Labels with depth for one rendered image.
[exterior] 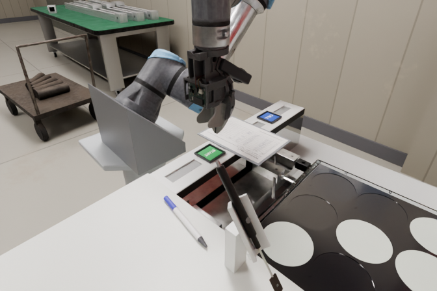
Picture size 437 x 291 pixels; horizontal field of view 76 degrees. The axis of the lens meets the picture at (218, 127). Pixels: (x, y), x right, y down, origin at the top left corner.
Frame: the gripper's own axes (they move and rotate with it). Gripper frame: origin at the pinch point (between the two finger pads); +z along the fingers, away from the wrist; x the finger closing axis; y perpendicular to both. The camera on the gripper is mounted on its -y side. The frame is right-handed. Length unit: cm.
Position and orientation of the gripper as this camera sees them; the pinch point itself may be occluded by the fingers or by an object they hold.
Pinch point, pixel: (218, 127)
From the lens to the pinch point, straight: 67.7
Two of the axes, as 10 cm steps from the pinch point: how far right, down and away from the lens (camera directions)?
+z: 0.0, 8.7, 5.0
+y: -6.8, 3.7, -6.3
